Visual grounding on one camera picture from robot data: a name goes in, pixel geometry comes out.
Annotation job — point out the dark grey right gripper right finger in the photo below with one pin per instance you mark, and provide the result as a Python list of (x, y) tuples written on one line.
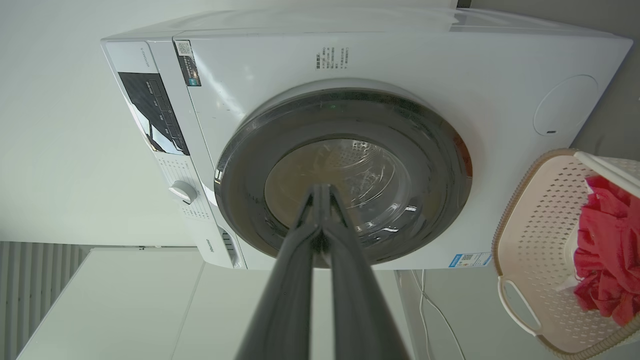
[(357, 305)]

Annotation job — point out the white front-load washing machine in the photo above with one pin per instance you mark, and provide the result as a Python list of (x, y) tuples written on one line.
[(500, 100)]

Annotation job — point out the red cloth garment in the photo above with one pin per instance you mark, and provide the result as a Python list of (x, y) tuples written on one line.
[(607, 250)]

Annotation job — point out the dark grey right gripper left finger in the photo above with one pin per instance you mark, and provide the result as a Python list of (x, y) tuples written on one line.
[(287, 300)]

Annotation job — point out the white cabinet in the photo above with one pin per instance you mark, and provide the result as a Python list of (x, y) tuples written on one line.
[(125, 305)]

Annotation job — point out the round dark washing machine door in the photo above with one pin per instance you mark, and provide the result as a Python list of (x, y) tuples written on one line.
[(430, 165)]

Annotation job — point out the grey ribbed radiator panel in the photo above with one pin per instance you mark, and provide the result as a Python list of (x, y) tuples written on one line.
[(30, 285)]

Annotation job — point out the white perforated laundry basket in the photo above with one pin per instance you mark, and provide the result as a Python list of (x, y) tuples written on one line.
[(535, 250)]

